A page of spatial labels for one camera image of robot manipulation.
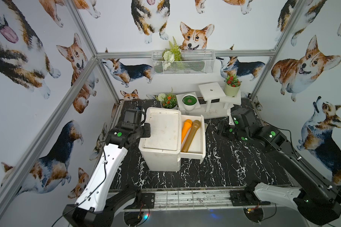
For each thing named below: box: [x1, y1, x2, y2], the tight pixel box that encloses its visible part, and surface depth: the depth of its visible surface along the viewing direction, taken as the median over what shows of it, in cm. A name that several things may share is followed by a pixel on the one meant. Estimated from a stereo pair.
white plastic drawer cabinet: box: [138, 106, 182, 172], surface depth 75 cm
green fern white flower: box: [161, 35, 183, 71], surface depth 84 cm
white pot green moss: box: [181, 93, 198, 112], surface depth 92 cm
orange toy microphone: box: [180, 119, 193, 144], surface depth 83 cm
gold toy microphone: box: [181, 119, 201, 153], surface depth 80 cm
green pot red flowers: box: [223, 73, 243, 98], surface depth 99 cm
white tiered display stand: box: [175, 81, 242, 126], surface depth 101 cm
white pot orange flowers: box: [157, 87, 178, 110], surface depth 103 cm
